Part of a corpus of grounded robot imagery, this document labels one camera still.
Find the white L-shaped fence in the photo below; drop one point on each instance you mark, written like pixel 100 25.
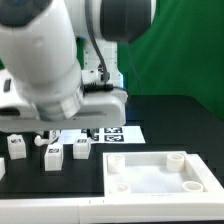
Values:
pixel 163 208

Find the white block left edge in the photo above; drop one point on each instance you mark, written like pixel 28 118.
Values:
pixel 2 168

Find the white marker sheet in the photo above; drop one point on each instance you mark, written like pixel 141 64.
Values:
pixel 119 135

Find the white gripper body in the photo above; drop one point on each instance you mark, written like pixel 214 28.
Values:
pixel 93 110

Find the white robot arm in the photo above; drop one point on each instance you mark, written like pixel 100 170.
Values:
pixel 42 85

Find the white square table top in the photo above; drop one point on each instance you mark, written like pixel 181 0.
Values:
pixel 157 174

